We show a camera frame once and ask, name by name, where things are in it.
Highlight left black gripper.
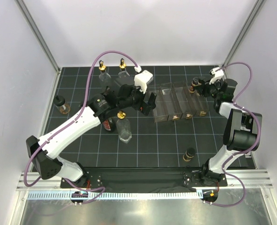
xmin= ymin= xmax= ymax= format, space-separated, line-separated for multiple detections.
xmin=117 ymin=81 xmax=156 ymax=115

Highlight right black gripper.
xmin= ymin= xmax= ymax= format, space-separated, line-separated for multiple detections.
xmin=195 ymin=76 xmax=222 ymax=99

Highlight small black spice jar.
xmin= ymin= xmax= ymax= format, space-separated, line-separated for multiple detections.
xmin=182 ymin=148 xmax=196 ymax=162
xmin=189 ymin=77 xmax=201 ymax=94

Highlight round amber sauce bottle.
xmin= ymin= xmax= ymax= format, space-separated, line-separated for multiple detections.
xmin=53 ymin=95 xmax=70 ymax=114

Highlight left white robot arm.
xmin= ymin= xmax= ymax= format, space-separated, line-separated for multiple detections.
xmin=26 ymin=84 xmax=157 ymax=188

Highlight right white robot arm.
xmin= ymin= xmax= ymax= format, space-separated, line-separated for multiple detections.
xmin=189 ymin=77 xmax=262 ymax=186

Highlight clear acrylic organizer tray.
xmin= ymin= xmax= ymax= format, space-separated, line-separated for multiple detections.
xmin=147 ymin=82 xmax=209 ymax=123

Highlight empty glass oil bottle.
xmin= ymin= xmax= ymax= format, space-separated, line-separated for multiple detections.
xmin=116 ymin=111 xmax=132 ymax=143

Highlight glass oil bottle back right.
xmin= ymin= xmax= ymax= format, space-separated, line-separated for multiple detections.
xmin=118 ymin=58 xmax=130 ymax=78

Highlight black grid mat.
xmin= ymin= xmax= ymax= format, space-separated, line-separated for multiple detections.
xmin=44 ymin=65 xmax=227 ymax=167

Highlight dark sauce bottle red label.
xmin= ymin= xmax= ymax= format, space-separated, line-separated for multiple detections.
xmin=102 ymin=117 xmax=116 ymax=132

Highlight glass oil bottle back left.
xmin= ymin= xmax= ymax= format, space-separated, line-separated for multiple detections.
xmin=99 ymin=60 xmax=112 ymax=95

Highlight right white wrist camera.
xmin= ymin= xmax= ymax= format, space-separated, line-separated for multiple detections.
xmin=209 ymin=67 xmax=225 ymax=84

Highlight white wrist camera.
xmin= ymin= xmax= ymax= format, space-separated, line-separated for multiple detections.
xmin=134 ymin=70 xmax=154 ymax=94
xmin=209 ymin=67 xmax=225 ymax=84

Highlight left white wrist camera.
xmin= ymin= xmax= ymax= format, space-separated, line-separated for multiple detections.
xmin=134 ymin=70 xmax=154 ymax=94

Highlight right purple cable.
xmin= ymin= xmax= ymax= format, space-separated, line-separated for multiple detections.
xmin=203 ymin=61 xmax=261 ymax=208

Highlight purple cable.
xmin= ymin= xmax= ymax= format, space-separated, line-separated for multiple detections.
xmin=203 ymin=61 xmax=261 ymax=208
xmin=23 ymin=50 xmax=142 ymax=209

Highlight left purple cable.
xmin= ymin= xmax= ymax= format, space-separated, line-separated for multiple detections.
xmin=23 ymin=50 xmax=142 ymax=209

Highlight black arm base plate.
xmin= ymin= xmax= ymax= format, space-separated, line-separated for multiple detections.
xmin=60 ymin=166 xmax=228 ymax=192

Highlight right aluminium frame post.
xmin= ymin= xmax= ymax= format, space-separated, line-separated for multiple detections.
xmin=222 ymin=0 xmax=266 ymax=66

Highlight aluminium frame post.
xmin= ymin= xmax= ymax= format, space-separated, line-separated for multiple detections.
xmin=15 ymin=0 xmax=60 ymax=74
xmin=222 ymin=0 xmax=266 ymax=66

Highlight white slotted cable duct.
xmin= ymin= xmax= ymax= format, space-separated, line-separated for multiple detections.
xmin=26 ymin=190 xmax=203 ymax=200

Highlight aluminium front rail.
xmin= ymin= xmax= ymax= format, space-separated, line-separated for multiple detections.
xmin=16 ymin=169 xmax=274 ymax=192

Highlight left aluminium frame post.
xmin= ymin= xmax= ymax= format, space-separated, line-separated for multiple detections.
xmin=15 ymin=0 xmax=60 ymax=74

